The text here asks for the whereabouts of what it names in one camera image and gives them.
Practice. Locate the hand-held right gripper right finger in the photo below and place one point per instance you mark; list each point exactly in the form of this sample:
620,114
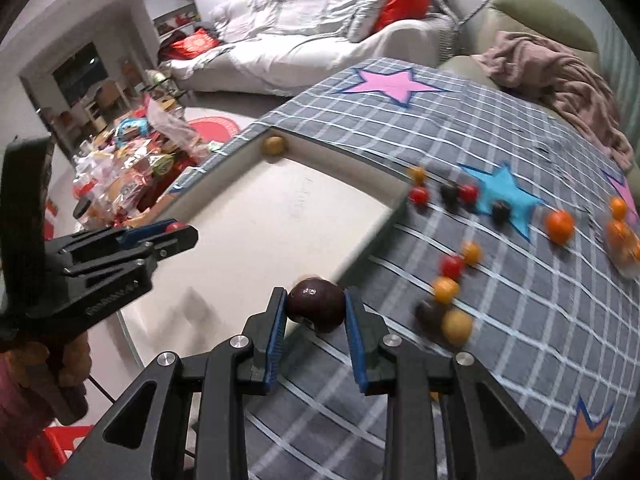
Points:
356,340

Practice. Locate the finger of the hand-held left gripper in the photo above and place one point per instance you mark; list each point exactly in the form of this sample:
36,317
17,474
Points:
165,240
135,272

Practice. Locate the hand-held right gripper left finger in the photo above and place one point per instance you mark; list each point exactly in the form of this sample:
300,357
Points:
276,332

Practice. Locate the red cherry tomato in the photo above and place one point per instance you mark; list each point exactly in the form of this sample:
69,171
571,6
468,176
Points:
419,195
452,266
173,226
469,193

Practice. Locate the dark purple plum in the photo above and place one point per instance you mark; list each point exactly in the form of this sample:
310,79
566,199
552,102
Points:
315,305

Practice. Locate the dark tomato cloth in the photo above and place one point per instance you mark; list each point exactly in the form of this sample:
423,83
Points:
427,312

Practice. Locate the yellow tomato cloth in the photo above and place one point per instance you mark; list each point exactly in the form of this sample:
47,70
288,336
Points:
456,327

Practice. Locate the orange tomato mid cloth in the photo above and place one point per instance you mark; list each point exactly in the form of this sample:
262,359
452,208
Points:
445,290

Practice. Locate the white tray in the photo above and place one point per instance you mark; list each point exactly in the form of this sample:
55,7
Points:
280,220

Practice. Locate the dark cherry tomato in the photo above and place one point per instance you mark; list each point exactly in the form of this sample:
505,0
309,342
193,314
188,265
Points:
500,211
450,194

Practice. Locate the person's left forearm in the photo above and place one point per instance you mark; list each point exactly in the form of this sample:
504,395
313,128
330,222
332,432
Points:
17,395

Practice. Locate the person's left hand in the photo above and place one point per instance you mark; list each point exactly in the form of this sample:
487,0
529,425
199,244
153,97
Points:
67,365

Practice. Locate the pile of snack packets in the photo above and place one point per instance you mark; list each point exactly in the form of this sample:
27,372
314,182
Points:
130,170

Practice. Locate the red round mat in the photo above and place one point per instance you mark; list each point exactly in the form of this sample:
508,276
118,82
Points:
215,127

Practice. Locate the wooden chair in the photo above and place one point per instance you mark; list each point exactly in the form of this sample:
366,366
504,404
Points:
107,97

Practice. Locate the brown longan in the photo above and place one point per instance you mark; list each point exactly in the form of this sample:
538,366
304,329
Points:
274,146

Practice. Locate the orange cherry tomato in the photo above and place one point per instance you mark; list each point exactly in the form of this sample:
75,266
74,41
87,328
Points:
471,252
417,174

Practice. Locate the red patterned cushion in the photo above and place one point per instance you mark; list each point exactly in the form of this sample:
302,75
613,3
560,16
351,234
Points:
192,45

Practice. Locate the white sofa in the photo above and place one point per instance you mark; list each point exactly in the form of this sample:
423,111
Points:
300,60

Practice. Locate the small orange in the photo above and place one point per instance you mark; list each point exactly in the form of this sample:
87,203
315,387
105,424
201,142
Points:
560,226

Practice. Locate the grey checked blanket with stars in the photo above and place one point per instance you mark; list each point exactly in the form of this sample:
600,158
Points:
450,110

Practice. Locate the grey white quilt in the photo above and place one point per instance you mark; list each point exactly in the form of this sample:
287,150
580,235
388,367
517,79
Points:
300,10

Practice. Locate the plastic bag of oranges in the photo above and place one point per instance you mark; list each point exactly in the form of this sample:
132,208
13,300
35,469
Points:
622,245

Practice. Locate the pink brown throw blanket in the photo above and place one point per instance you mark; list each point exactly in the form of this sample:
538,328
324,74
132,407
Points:
550,75

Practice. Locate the red cloth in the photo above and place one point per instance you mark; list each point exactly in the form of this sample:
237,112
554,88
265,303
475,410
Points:
405,5

